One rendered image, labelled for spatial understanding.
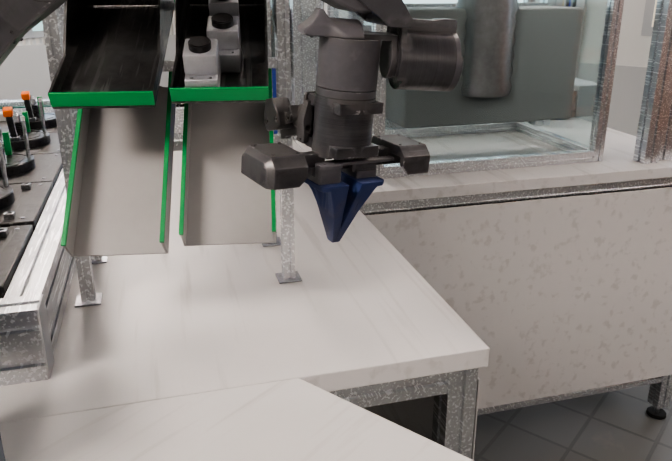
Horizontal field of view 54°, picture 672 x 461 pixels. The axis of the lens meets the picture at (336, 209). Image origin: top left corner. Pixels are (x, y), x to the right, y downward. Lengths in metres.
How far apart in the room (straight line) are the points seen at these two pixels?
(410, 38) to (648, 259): 1.58
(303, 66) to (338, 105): 1.52
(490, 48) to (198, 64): 1.01
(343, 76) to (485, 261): 1.26
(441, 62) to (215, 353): 0.52
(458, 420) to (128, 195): 0.58
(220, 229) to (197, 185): 0.08
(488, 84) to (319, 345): 1.02
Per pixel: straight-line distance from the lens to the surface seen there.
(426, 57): 0.62
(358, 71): 0.60
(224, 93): 0.90
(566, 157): 1.95
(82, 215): 0.98
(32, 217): 1.21
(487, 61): 1.76
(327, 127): 0.61
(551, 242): 1.89
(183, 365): 0.92
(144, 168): 1.00
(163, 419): 0.83
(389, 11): 0.59
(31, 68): 5.63
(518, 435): 2.25
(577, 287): 2.00
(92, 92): 0.90
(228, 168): 1.00
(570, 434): 2.30
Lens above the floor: 1.34
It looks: 19 degrees down
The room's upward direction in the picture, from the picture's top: straight up
